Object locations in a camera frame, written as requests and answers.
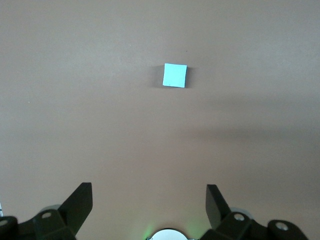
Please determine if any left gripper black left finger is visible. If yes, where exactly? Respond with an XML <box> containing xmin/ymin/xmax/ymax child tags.
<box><xmin>0</xmin><ymin>182</ymin><xmax>94</xmax><ymax>240</ymax></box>

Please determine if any blue foam cube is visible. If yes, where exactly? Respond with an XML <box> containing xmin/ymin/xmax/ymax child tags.
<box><xmin>161</xmin><ymin>62</ymin><xmax>188</xmax><ymax>89</ymax></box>

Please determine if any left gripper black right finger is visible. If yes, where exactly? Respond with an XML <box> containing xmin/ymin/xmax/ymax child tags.
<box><xmin>199</xmin><ymin>184</ymin><xmax>309</xmax><ymax>240</ymax></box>

